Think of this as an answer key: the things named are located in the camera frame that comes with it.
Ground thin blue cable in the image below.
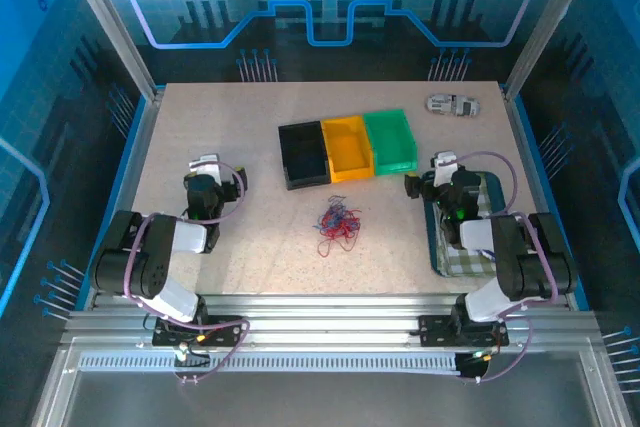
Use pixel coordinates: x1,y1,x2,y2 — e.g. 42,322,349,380
315,194,361,251

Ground aluminium frame front rail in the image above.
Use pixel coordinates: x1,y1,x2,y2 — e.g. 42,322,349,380
59,294,601,349

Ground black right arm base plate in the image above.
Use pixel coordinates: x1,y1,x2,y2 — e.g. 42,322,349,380
418,314,510,348

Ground grey metal panel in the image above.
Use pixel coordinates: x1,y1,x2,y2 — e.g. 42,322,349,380
29,341,636,427

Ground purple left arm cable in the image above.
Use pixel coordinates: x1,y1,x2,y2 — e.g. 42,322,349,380
122,160,251,386

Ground checkered cloth tray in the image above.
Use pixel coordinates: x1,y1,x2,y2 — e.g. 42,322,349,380
418,169,506,278

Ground slotted grey cable duct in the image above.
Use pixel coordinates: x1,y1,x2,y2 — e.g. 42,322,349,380
77,351,464,374

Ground aluminium frame post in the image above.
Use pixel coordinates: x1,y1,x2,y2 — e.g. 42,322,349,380
502,0,604,99
57,0,164,98

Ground green checkered cloth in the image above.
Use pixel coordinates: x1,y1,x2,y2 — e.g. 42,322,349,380
432,174,501,276

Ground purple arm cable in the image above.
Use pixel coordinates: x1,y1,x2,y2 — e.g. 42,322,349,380
452,150,560,384
122,160,251,386

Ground newspaper print toy car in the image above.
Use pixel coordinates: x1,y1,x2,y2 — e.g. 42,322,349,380
424,92,482,119

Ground black plastic bin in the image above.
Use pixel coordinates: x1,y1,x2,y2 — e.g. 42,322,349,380
277,120,332,192

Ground green plastic bin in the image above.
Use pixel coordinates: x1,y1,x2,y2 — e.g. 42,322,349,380
362,108,419,177

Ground yellow plastic bin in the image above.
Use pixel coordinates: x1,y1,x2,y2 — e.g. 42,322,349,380
320,115,376,183

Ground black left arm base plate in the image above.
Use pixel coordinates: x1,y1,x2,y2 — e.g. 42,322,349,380
152,315,249,348

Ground aluminium frame side rail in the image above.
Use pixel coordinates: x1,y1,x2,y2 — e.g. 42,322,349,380
82,89,165,309
502,86,584,309

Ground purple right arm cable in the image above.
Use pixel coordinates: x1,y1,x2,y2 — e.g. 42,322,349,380
452,150,560,384

